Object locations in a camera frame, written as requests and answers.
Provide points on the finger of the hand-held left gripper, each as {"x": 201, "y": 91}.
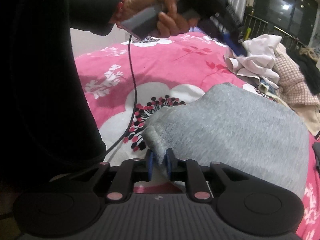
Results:
{"x": 233, "y": 42}

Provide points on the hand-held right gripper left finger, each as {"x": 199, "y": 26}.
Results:
{"x": 150, "y": 166}

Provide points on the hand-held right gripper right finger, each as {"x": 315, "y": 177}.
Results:
{"x": 169, "y": 165}

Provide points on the white garment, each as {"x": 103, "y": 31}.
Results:
{"x": 257, "y": 55}

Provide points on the grey sweatshirt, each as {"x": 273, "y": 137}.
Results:
{"x": 237, "y": 135}

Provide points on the person's left hand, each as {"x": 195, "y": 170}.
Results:
{"x": 147, "y": 1}

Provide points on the green bottle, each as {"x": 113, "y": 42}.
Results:
{"x": 247, "y": 33}

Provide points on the metal railing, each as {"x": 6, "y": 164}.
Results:
{"x": 280, "y": 28}

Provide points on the blue cream garment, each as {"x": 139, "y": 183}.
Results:
{"x": 267, "y": 86}

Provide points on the dark window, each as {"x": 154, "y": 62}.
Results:
{"x": 287, "y": 0}

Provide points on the pink knit sweater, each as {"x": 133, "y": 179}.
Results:
{"x": 295, "y": 80}

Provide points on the pink floral blanket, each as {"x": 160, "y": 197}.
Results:
{"x": 162, "y": 62}

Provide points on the black garment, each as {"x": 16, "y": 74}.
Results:
{"x": 307, "y": 67}

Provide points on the person's black clothing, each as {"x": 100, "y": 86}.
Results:
{"x": 37, "y": 80}

